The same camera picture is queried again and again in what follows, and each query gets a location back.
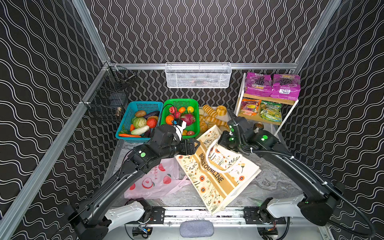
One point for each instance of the white bread tray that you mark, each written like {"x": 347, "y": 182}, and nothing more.
{"x": 223, "y": 118}

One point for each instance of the green tea can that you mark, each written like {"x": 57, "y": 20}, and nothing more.
{"x": 258, "y": 126}

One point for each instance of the striped long bread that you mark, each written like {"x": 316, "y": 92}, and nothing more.
{"x": 211, "y": 124}
{"x": 216, "y": 121}
{"x": 210, "y": 111}

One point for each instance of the braided golden bread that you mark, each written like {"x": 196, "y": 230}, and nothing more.
{"x": 203, "y": 127}

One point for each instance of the pink dragon fruit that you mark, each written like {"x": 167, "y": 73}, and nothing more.
{"x": 189, "y": 119}

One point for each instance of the purple snack bag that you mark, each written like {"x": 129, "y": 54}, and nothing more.
{"x": 286, "y": 87}
{"x": 258, "y": 85}

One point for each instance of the white steamed bun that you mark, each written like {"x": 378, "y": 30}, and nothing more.
{"x": 201, "y": 112}

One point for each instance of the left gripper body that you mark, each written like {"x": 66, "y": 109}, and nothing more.
{"x": 188, "y": 147}

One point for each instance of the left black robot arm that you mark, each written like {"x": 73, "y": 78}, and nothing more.
{"x": 88, "y": 218}

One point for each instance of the black wire wall basket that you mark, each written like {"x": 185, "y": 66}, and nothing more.
{"x": 110, "y": 99}

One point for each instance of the brown potato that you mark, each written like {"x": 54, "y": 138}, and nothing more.
{"x": 140, "y": 114}

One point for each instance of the white wooden shelf rack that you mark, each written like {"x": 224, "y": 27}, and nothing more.
{"x": 276, "y": 127}

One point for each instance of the orange fruit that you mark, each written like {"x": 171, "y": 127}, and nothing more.
{"x": 170, "y": 120}

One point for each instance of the white wire wall basket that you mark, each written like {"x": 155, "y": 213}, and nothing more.
{"x": 195, "y": 75}

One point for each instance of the yellow lemon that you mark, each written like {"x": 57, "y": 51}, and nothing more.
{"x": 190, "y": 109}

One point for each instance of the green cabbage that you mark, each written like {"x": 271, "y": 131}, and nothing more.
{"x": 139, "y": 122}

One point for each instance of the metal base rail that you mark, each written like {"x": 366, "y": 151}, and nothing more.
{"x": 229, "y": 217}

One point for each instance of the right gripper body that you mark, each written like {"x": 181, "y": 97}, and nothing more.
{"x": 226, "y": 141}

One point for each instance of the pink peach plastic bag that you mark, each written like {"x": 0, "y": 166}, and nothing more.
{"x": 161, "y": 181}

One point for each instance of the striped long bread middle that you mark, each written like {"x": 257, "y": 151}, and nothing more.
{"x": 216, "y": 121}

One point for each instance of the striped long bread front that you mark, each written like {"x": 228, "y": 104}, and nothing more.
{"x": 211, "y": 124}

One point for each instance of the red tomato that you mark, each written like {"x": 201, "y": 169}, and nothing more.
{"x": 152, "y": 123}

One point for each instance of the grey padded cushion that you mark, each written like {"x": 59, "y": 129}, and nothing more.
{"x": 196, "y": 229}

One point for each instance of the white radish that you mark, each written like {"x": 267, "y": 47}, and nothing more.
{"x": 140, "y": 131}

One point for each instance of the purple snack bag left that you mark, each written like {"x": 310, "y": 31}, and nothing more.
{"x": 258, "y": 85}

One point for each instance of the red apple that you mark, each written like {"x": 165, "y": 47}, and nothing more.
{"x": 172, "y": 110}

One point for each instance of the orange blackcurrant snack bag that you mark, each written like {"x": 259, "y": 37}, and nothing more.
{"x": 250, "y": 107}

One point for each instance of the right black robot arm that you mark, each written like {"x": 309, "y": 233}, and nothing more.
{"x": 320, "y": 197}

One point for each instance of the green apple tea snack bag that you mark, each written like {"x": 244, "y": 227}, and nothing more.
{"x": 271, "y": 111}

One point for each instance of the yellow pumpkin shaped bread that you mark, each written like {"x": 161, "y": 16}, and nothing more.
{"x": 221, "y": 111}

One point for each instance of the green plastic basket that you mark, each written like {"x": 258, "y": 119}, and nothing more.
{"x": 182, "y": 105}

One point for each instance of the orange carrot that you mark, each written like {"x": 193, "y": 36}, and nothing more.
{"x": 129, "y": 136}

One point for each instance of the floral canvas tote bag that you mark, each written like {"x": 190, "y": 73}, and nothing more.
{"x": 218, "y": 175}

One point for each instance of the teal plastic basket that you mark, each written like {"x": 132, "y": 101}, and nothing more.
{"x": 126, "y": 125}

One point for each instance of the purple snack bag right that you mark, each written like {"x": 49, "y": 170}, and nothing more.
{"x": 286, "y": 87}

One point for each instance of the striped long bread back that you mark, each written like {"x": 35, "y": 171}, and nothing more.
{"x": 210, "y": 111}

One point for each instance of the purple eggplant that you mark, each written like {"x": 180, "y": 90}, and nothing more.
{"x": 152, "y": 114}

